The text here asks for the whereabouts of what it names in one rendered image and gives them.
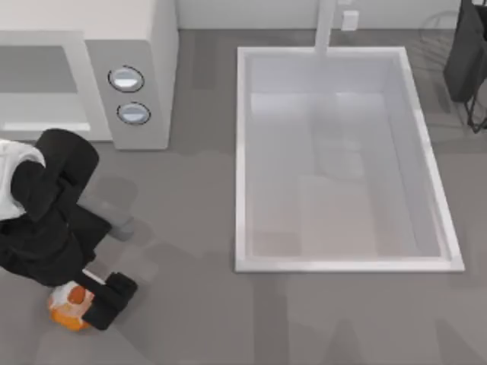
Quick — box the orange and white can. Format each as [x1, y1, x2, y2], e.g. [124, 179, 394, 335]
[46, 280, 95, 332]

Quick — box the pale grey rounded box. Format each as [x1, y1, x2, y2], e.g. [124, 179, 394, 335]
[107, 215, 136, 243]

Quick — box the pale microwave door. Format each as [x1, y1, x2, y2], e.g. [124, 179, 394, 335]
[0, 31, 116, 144]

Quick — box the round silver microwave knob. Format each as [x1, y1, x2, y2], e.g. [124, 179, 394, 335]
[116, 101, 151, 125]
[107, 65, 145, 94]

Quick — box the pale microwave oven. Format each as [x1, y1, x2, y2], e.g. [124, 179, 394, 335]
[0, 0, 180, 151]

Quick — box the white sink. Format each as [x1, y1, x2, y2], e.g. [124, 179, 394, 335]
[233, 46, 466, 274]

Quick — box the tall white tap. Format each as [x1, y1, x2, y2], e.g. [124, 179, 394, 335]
[314, 0, 336, 56]

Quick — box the small white wall box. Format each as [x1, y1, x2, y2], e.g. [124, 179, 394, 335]
[342, 10, 360, 32]

